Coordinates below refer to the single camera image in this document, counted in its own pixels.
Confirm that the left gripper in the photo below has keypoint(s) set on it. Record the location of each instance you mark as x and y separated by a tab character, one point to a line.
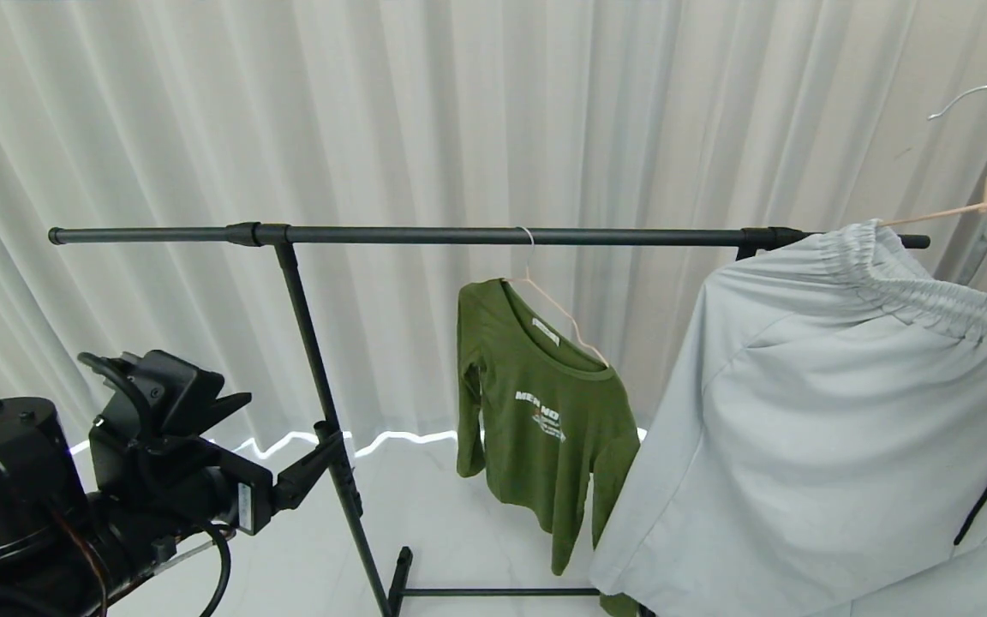
202	488

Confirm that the green printed shirt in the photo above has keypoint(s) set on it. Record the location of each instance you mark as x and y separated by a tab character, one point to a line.
545	428

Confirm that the pale grey shorts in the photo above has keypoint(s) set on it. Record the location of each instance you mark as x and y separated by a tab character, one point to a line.
802	428

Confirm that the black clothes rack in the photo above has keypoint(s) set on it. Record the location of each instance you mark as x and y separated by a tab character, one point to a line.
416	235

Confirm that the white curtain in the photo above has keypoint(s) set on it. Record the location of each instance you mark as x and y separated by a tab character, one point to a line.
373	103

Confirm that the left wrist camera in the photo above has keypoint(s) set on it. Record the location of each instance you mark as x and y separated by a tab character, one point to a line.
168	386

